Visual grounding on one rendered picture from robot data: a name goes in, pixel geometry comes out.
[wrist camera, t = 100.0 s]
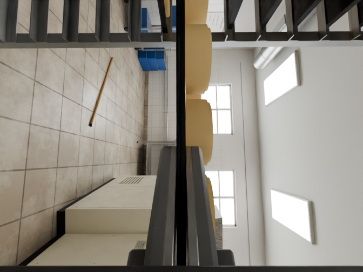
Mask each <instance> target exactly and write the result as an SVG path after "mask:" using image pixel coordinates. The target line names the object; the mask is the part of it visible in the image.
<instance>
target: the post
mask: <svg viewBox="0 0 363 272"><path fill-rule="evenodd" d="M266 33H267V41H266V42H256V32H235V39H236V41H235V42H225V37H224V32H212V33H211V35H212V47H307V46H363V31H361V37H362V40H361V41H351V40H350V34H349V31H330V41H319V35H318V31H298V39H299V40H298V41H287V32H266ZM127 34H128V33H110V42H109V43H100V42H99V41H98V40H97V39H96V37H95V33H79V40H78V43H68V42H67V41H66V40H65V39H64V38H63V37H62V33H48V42H47V43H36V42H35V41H34V40H32V39H31V38H30V37H29V33H17V37H16V43H5V42H3V41H2V40H0V49H53V48H138V47H176V32H173V33H172V42H162V39H161V32H141V42H130V40H129V38H128V36H127Z"/></svg>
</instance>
